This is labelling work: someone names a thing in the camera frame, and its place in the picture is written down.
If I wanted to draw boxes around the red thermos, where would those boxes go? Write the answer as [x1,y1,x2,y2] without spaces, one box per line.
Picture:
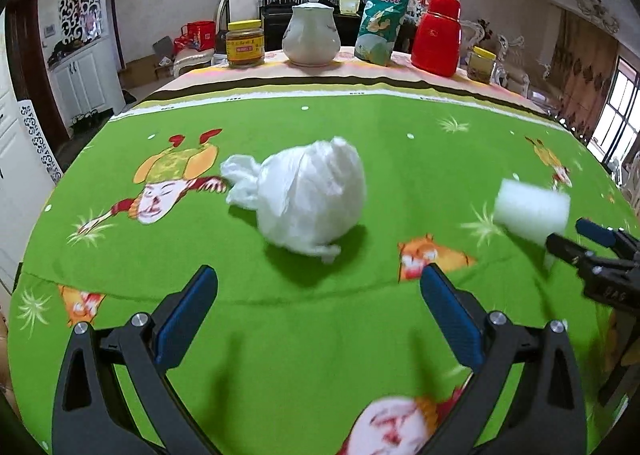
[411,0,463,77]

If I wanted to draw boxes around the white low cabinet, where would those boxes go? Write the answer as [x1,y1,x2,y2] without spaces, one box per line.
[50,38,126,123]

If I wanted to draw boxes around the white glass-door cabinet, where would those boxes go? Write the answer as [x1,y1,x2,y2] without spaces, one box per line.
[0,35,31,296]

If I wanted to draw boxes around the large amber jar yellow lid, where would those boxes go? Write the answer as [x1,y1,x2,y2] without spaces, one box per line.
[226,19,265,68]

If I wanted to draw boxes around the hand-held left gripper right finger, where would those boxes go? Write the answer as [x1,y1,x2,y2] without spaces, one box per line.
[419,262,587,455]

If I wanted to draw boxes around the black piano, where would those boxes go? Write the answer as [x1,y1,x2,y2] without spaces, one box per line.
[260,0,371,52]

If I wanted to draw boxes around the dark wooden door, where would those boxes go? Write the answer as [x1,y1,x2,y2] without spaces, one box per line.
[5,0,68,136]

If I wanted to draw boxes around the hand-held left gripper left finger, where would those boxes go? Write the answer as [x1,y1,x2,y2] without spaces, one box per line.
[51,264,219,455]

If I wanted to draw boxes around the white plastic bag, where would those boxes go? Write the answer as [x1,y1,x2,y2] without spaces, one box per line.
[220,136,367,263]

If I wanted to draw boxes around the white ceramic teapot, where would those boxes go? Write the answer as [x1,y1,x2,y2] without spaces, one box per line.
[281,0,342,67]

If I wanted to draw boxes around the brown patterned curtain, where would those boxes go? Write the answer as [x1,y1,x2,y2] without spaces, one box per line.
[555,10,621,141]

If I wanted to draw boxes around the white carved side panel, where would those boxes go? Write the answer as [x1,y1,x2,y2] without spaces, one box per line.
[20,100,63,183]

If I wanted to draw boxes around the green printed tablecloth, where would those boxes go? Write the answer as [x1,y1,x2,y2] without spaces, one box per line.
[7,48,640,455]

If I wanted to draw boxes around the window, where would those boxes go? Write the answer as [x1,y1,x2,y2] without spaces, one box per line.
[597,58,640,161]

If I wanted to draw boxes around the small glass jar yellow lid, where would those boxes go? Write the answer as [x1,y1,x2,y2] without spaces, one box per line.
[466,46,497,84]

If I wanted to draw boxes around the green snack bag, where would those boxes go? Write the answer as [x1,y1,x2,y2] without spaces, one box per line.
[354,0,414,67]

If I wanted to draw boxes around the chandelier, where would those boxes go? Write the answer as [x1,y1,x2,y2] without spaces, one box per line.
[575,0,621,33]

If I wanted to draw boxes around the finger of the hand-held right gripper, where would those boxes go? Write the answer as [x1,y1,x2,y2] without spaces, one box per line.
[546,232,601,278]
[575,218,640,261]

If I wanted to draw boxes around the red gift box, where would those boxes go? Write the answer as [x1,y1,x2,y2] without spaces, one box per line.
[174,21,217,56]

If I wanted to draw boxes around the cream carved sofa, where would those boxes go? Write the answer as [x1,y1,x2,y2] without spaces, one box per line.
[460,19,531,96]

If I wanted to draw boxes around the white foam block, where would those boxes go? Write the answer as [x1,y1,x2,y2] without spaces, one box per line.
[494,178,572,246]

